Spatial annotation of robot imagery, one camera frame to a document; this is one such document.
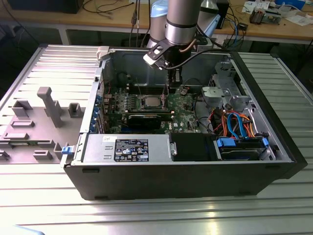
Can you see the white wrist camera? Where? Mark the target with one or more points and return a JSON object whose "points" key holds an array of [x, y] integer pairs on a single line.
{"points": [[151, 58]]}

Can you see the green RAM stick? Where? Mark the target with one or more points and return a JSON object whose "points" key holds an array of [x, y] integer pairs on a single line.
{"points": [[22, 145]]}

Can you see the loose green circuit board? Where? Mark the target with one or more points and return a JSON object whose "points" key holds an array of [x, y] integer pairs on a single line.
{"points": [[272, 18]]}

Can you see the copper heatsink cooler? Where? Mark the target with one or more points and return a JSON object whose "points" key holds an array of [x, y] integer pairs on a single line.
{"points": [[256, 17]]}

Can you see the small black box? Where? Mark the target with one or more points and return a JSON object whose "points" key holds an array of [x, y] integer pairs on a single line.
{"points": [[243, 26]]}

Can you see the wooden desk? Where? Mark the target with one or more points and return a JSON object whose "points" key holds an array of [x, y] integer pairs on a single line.
{"points": [[102, 18]]}

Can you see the grey plastic parts rack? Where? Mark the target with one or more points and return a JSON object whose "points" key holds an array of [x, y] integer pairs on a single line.
{"points": [[39, 127]]}

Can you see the blue plastic box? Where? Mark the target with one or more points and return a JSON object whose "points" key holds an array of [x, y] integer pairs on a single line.
{"points": [[291, 3]]}

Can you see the black upright box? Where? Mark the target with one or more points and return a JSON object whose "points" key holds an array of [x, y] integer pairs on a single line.
{"points": [[225, 14]]}

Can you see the round coin battery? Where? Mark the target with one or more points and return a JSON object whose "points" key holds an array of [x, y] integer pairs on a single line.
{"points": [[184, 92]]}

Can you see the white plastic bag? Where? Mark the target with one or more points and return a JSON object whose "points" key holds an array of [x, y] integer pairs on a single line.
{"points": [[298, 19]]}

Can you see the CPU socket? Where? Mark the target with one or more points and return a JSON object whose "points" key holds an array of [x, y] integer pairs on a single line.
{"points": [[140, 102]]}

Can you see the black graphics card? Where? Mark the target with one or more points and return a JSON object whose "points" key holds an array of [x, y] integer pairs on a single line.
{"points": [[144, 122]]}

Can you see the green motherboard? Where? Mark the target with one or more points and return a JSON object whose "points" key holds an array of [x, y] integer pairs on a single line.
{"points": [[181, 115]]}

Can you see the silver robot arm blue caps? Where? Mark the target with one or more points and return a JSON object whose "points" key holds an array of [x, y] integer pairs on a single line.
{"points": [[181, 19]]}

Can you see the hard disk in blue carrier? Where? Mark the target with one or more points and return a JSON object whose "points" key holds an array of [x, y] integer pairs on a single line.
{"points": [[238, 154]]}

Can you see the silver power supply with label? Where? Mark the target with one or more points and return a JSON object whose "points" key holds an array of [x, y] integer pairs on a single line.
{"points": [[97, 149]]}

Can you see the blue case latch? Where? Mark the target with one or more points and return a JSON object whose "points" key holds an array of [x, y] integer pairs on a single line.
{"points": [[67, 150]]}

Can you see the metal disk bay cage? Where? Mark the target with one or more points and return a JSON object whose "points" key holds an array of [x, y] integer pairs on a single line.
{"points": [[226, 73]]}

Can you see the dark monitor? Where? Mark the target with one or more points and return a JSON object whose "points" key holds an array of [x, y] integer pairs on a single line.
{"points": [[44, 6]]}

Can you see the black plastic shroud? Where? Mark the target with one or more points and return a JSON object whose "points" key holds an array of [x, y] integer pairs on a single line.
{"points": [[190, 147]]}

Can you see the silver square CPU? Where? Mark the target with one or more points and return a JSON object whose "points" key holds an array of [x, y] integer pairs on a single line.
{"points": [[151, 102]]}

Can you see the black open PC case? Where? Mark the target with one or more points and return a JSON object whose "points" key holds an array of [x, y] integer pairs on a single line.
{"points": [[171, 181]]}

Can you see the white printed papers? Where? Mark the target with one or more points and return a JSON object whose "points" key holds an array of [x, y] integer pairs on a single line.
{"points": [[248, 6]]}

